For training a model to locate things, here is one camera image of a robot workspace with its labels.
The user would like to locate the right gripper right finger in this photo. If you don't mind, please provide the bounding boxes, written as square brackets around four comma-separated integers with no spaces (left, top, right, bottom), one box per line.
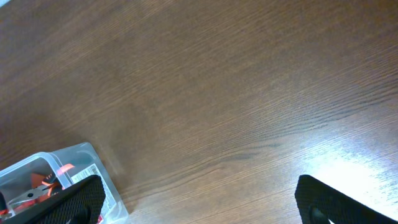
[295,175,397,224]

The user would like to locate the clear plastic container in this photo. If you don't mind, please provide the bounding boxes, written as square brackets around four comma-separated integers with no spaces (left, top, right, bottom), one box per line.
[1,142,129,224]

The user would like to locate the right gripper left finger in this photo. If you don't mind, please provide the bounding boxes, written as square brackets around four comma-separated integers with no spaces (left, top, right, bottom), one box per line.
[3,175,106,224]

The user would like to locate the orange black long-nose pliers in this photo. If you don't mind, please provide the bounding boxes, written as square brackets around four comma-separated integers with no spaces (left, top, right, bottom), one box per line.
[1,183,63,222]

